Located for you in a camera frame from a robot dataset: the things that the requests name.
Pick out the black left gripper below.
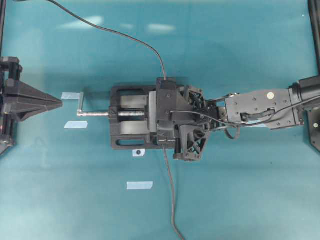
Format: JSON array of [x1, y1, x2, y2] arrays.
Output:
[[0, 56, 63, 148]]

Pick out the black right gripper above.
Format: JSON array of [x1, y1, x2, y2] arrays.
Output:
[[156, 77, 225, 162]]

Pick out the black USB cable with plug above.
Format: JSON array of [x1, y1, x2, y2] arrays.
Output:
[[14, 0, 168, 81]]

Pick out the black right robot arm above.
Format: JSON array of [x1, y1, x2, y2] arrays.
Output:
[[155, 76, 320, 162]]

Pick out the black multi-port USB hub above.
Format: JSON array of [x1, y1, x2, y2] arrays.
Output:
[[157, 135, 176, 145]]

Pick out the blue tape strip upper left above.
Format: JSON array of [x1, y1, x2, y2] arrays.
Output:
[[61, 92, 81, 100]]

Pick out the blue tape strip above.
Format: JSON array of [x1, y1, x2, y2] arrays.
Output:
[[246, 122, 267, 128], [61, 92, 81, 100], [126, 181, 154, 190], [64, 121, 88, 129]]

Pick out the black bench vise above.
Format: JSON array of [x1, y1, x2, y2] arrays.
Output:
[[76, 84, 190, 151]]

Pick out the white tape with black dot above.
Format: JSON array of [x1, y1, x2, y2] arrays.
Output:
[[132, 149, 146, 158]]

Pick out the blue tape strip right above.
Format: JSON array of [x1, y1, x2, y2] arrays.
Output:
[[246, 122, 267, 128]]

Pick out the blue tape strip bottom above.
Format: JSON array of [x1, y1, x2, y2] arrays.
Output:
[[126, 181, 154, 190]]

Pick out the black hub power cable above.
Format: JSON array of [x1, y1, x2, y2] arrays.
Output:
[[162, 145, 187, 240]]

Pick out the black frame post left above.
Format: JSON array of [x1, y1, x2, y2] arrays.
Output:
[[0, 0, 7, 53]]

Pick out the black frame post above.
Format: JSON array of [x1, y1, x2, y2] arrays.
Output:
[[308, 0, 320, 72], [0, 0, 7, 53]]

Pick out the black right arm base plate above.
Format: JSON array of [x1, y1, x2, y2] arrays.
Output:
[[304, 104, 320, 153]]

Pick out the black frame post right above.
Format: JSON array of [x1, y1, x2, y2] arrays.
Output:
[[308, 0, 320, 72]]

